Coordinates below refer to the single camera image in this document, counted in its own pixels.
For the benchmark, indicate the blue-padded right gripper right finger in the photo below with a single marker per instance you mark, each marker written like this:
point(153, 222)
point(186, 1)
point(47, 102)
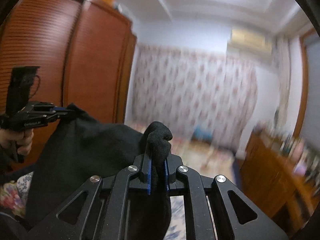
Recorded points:
point(172, 163)

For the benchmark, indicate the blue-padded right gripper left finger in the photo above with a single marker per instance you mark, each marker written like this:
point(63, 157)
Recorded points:
point(143, 162)

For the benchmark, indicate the black printed t-shirt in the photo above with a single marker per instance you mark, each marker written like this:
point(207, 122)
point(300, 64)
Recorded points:
point(85, 184)

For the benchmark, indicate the person's left hand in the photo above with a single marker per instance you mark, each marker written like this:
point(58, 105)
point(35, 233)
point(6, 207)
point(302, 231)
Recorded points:
point(23, 140)

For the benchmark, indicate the pink floral beige blanket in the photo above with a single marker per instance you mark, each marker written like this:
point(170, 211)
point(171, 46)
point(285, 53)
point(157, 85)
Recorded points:
point(204, 158)

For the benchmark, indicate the light blue plastic bag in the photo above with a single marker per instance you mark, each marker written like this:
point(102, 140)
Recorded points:
point(201, 135)

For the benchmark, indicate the blue floral white bedsheet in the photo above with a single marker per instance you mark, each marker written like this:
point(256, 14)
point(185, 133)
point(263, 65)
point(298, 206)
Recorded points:
point(176, 228)

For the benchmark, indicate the circle patterned sheer curtain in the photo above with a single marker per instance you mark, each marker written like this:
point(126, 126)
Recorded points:
point(188, 90)

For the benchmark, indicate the brown wooden louvered wardrobe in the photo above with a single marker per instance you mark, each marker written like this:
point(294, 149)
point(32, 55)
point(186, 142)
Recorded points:
point(83, 50)

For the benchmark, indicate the long wooden sideboard cabinet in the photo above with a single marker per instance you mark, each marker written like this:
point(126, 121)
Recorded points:
point(268, 180)

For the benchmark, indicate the grey window blind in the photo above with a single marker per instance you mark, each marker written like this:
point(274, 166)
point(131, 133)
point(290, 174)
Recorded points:
point(310, 128)

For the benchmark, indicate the wall air conditioner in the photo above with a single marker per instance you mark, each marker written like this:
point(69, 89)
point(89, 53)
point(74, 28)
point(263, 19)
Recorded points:
point(250, 41)

